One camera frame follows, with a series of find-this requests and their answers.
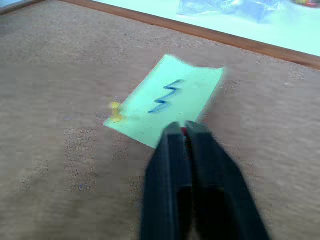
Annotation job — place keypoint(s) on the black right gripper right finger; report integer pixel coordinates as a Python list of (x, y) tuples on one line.
[(220, 185)]

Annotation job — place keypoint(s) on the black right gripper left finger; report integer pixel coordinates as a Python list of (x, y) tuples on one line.
[(165, 180)]

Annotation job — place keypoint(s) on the red pushpin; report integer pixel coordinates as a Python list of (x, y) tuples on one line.
[(184, 132)]

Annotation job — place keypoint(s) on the green paper note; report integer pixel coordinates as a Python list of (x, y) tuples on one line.
[(172, 100)]

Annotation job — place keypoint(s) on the tray with colourful pushpins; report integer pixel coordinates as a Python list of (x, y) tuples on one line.
[(305, 2)]

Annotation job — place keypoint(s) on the yellow pushpin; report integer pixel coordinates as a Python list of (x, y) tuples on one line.
[(115, 113)]

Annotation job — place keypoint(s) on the clear plastic bag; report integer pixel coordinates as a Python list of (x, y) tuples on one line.
[(225, 10)]

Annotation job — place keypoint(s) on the cork board with wooden frame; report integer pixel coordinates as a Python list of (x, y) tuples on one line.
[(75, 125)]

